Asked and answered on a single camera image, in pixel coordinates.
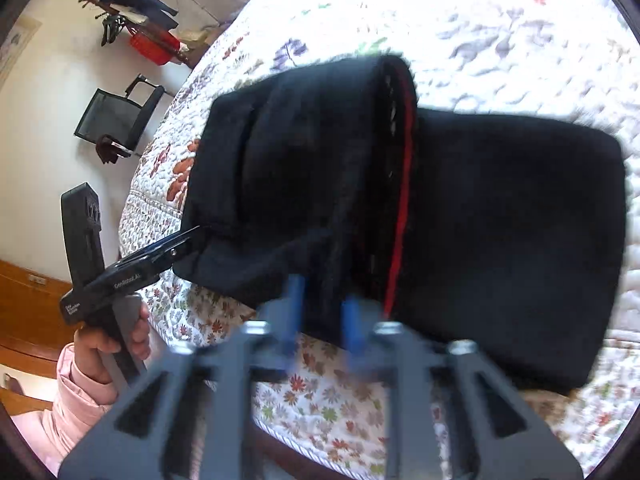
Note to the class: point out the framed wall picture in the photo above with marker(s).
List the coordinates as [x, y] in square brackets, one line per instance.
[17, 47]

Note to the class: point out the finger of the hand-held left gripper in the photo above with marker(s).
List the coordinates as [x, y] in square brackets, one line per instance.
[165, 247]
[177, 259]

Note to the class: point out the cream cloth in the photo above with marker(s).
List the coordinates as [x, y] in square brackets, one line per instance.
[192, 36]

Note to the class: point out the wooden coat rack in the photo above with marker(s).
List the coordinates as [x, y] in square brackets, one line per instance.
[100, 6]

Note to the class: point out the red bag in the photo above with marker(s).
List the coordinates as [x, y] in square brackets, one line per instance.
[155, 47]

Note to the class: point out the person's left hand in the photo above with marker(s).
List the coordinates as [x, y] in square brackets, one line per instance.
[92, 355]

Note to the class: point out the floral quilted bedspread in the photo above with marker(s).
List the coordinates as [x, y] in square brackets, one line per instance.
[500, 35]

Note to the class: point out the black pants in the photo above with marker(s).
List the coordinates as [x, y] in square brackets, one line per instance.
[500, 235]

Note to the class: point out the dark jacket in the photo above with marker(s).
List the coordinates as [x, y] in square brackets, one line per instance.
[140, 2]

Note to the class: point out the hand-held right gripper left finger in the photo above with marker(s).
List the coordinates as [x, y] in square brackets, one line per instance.
[295, 305]

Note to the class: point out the person's left forearm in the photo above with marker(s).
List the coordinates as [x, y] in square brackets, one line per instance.
[55, 425]

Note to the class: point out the white wall socket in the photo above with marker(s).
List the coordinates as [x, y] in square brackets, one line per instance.
[36, 279]

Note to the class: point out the black mesh chair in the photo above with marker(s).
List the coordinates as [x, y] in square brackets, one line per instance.
[110, 115]

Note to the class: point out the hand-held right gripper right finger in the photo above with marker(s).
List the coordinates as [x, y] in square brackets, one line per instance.
[352, 325]

